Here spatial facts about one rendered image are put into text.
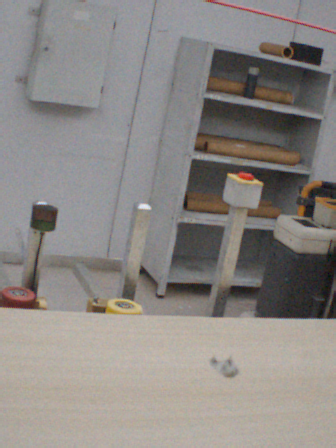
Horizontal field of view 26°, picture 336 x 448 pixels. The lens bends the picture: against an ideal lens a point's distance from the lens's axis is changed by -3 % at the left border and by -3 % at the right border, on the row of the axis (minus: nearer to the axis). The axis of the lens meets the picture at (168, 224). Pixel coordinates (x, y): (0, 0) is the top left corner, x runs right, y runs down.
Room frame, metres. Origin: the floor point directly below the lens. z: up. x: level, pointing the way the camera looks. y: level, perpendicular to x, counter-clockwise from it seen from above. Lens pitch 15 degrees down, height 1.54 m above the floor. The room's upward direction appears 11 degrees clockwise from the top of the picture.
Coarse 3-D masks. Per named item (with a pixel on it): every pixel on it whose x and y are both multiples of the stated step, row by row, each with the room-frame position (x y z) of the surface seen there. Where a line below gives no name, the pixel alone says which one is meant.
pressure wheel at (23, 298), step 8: (8, 288) 1.57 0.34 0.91; (16, 288) 1.58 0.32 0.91; (24, 288) 1.59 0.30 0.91; (8, 296) 1.52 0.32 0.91; (16, 296) 1.53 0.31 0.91; (24, 296) 1.54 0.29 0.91; (32, 296) 1.55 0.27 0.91; (8, 304) 1.52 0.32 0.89; (16, 304) 1.52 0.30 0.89; (24, 304) 1.52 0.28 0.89; (32, 304) 1.54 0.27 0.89
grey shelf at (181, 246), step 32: (192, 64) 4.32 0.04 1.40; (224, 64) 4.69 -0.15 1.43; (256, 64) 4.78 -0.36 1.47; (288, 64) 4.88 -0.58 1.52; (192, 96) 4.24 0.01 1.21; (224, 96) 4.23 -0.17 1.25; (320, 96) 4.63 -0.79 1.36; (192, 128) 4.16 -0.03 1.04; (224, 128) 4.73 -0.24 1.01; (256, 128) 4.82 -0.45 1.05; (288, 128) 4.91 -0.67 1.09; (320, 128) 4.51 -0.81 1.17; (160, 160) 4.51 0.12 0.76; (192, 160) 4.66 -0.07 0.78; (224, 160) 4.26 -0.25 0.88; (160, 192) 4.42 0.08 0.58; (288, 192) 4.75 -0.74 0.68; (160, 224) 4.33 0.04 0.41; (192, 224) 4.69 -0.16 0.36; (224, 224) 4.30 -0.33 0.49; (256, 224) 4.39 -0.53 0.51; (160, 256) 4.24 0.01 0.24; (192, 256) 4.71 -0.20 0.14; (256, 256) 4.91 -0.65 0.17; (160, 288) 4.16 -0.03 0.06
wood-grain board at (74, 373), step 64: (0, 320) 1.39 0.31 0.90; (64, 320) 1.47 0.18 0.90; (128, 320) 1.55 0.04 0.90; (192, 320) 1.62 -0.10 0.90; (256, 320) 1.70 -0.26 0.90; (320, 320) 1.79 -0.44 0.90; (0, 384) 1.12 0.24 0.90; (64, 384) 1.18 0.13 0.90; (128, 384) 1.23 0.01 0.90; (192, 384) 1.28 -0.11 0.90; (256, 384) 1.34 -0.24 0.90; (320, 384) 1.39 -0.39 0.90
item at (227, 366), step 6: (210, 360) 1.40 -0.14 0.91; (216, 360) 1.39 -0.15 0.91; (228, 360) 1.40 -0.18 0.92; (210, 366) 1.38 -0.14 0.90; (216, 366) 1.38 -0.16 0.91; (222, 366) 1.37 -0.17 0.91; (228, 366) 1.39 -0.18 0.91; (234, 366) 1.38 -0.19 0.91; (222, 372) 1.36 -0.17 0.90; (228, 372) 1.35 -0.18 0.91; (234, 372) 1.36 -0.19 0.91
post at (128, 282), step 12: (144, 204) 1.73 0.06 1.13; (132, 216) 1.73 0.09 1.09; (144, 216) 1.72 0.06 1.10; (132, 228) 1.72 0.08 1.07; (144, 228) 1.72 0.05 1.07; (132, 240) 1.71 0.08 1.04; (144, 240) 1.72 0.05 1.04; (132, 252) 1.71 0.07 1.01; (132, 264) 1.72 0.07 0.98; (120, 276) 1.74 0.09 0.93; (132, 276) 1.72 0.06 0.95; (120, 288) 1.73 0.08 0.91; (132, 288) 1.72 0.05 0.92; (132, 300) 1.72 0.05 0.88
